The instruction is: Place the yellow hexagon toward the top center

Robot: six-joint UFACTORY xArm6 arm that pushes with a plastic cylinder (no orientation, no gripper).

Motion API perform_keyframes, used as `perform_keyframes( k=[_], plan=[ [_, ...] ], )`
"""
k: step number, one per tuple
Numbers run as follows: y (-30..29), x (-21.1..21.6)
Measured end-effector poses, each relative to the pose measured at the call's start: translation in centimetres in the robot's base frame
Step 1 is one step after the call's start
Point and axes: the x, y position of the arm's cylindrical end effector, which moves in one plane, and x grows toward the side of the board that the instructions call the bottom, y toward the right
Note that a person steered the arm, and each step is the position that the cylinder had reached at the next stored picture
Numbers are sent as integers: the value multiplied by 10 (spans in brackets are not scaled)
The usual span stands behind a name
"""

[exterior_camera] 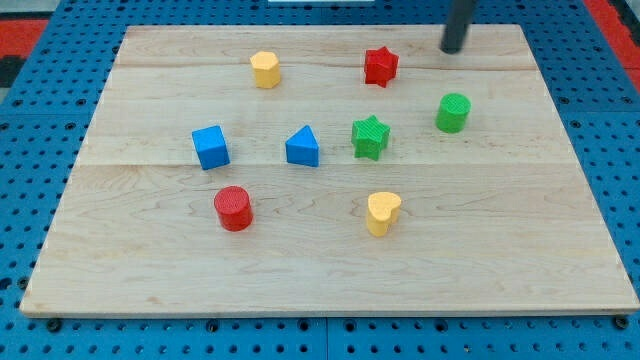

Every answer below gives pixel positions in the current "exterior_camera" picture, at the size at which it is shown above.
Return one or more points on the yellow hexagon block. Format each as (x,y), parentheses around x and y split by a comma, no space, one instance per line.
(266,69)

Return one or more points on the light wooden board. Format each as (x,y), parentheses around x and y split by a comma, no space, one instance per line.
(497,219)

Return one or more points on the blue triangle block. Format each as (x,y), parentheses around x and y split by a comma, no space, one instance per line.
(302,148)

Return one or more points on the green star block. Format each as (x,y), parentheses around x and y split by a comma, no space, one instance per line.
(369,137)

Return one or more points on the yellow heart block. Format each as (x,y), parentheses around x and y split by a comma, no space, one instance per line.
(383,210)

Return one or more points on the red cylinder block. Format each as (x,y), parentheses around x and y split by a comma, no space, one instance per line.
(233,207)

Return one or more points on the blue cube block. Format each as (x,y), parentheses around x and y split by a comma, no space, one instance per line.
(211,147)

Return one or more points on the red star block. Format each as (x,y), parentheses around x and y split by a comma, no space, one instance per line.
(380,66)

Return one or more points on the green cylinder block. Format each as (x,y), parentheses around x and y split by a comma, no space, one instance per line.
(453,111)

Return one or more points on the dark cylindrical pusher stick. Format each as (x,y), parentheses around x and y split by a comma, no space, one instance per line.
(459,19)

